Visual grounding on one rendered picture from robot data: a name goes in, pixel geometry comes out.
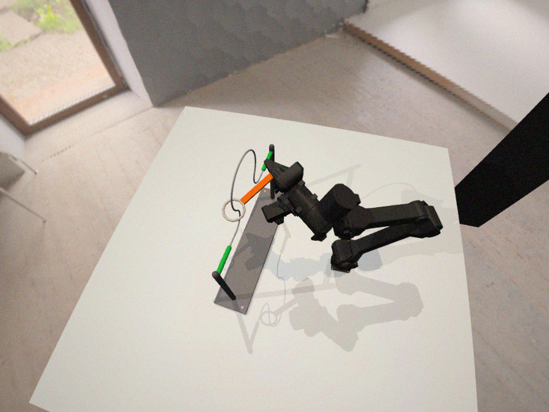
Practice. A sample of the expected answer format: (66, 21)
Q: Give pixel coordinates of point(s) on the orange handle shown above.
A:
(247, 197)

